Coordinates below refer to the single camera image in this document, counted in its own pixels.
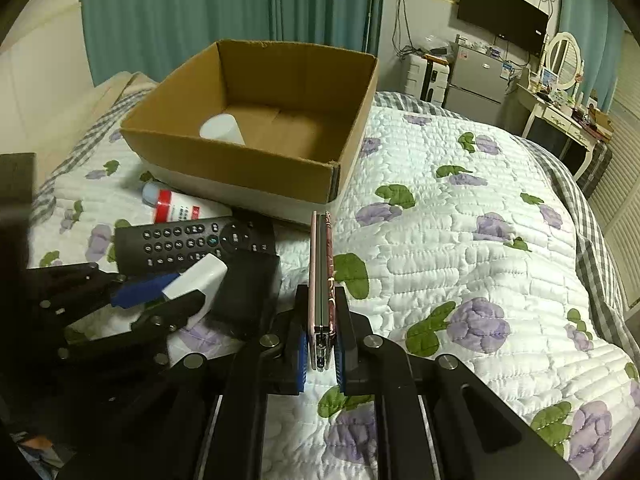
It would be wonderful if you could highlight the black wall television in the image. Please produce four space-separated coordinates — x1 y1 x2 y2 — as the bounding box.
457 0 549 55

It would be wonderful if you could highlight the pink phone case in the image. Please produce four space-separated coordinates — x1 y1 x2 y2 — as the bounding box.
308 211 335 372

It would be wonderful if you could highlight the brown cardboard box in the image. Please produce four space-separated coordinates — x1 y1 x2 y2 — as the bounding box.
120 40 378 226

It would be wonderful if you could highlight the red cap white bottle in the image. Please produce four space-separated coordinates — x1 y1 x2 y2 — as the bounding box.
142 180 232 223

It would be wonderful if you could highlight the green curtain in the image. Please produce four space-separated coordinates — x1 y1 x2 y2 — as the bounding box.
559 0 625 113
80 0 382 84

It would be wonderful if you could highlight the beige pillow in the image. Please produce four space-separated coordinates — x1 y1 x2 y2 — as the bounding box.
25 72 157 186

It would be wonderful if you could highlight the grey small fridge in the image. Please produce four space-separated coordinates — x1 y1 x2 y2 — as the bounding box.
444 46 509 126

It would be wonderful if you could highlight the white vanity table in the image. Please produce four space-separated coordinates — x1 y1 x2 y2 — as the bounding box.
510 82 612 185

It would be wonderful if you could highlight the floral white quilt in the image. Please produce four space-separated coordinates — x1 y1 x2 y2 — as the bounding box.
30 90 639 479

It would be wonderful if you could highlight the white suitcase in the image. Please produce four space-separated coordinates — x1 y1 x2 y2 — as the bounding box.
402 54 449 106

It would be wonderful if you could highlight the white oval mirror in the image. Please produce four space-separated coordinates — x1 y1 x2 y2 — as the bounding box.
542 32 584 90

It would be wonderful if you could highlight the black remote control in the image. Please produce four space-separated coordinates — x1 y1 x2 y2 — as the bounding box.
114 216 276 276

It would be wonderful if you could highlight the green right curtain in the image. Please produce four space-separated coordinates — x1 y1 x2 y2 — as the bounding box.
559 0 625 113

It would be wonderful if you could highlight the white louvered wardrobe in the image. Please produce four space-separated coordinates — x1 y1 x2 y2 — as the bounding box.
589 32 639 308

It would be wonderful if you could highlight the white plastic cup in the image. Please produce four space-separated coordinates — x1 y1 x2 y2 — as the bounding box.
198 114 245 145

